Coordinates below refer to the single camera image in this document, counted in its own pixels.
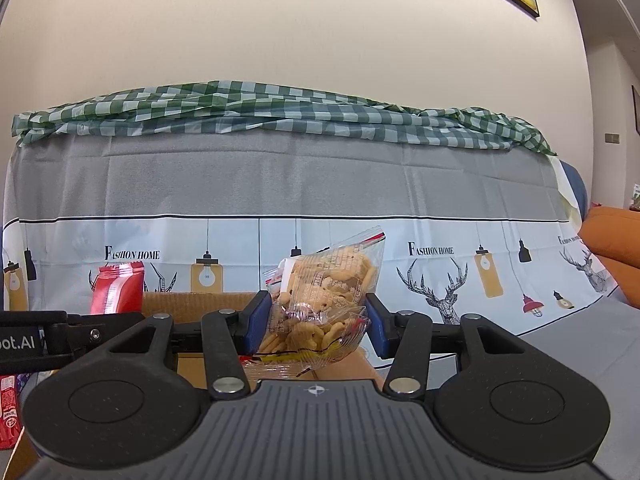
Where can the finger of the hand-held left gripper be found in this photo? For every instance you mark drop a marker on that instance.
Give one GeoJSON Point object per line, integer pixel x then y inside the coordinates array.
{"type": "Point", "coordinates": [95, 332]}

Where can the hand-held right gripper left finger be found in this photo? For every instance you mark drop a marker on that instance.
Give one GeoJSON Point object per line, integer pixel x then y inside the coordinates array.
{"type": "Point", "coordinates": [257, 321]}

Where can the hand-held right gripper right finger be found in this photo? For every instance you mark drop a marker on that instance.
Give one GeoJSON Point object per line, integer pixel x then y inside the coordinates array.
{"type": "Point", "coordinates": [377, 325]}

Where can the red white snack packet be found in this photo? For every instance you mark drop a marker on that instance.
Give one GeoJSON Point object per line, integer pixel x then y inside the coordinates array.
{"type": "Point", "coordinates": [117, 290]}

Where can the brown cardboard box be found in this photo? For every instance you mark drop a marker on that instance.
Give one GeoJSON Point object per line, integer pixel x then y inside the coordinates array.
{"type": "Point", "coordinates": [200, 301]}

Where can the clear biscuit bag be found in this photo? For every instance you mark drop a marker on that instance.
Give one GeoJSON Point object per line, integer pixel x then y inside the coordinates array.
{"type": "Point", "coordinates": [325, 285]}

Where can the red printed snack packet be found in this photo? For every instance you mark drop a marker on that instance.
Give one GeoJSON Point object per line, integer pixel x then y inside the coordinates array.
{"type": "Point", "coordinates": [7, 410]}

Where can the grey white printed cloth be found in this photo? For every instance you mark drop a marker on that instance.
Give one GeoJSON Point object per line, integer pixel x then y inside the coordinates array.
{"type": "Point", "coordinates": [300, 180]}

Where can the green checked cloth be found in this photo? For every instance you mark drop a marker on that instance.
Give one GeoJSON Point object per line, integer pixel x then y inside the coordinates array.
{"type": "Point", "coordinates": [280, 110]}

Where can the orange sofa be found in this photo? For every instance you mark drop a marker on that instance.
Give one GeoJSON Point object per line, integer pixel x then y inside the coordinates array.
{"type": "Point", "coordinates": [612, 240]}

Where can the wall switch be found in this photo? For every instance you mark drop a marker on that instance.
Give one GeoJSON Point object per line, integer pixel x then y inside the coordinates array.
{"type": "Point", "coordinates": [612, 137]}

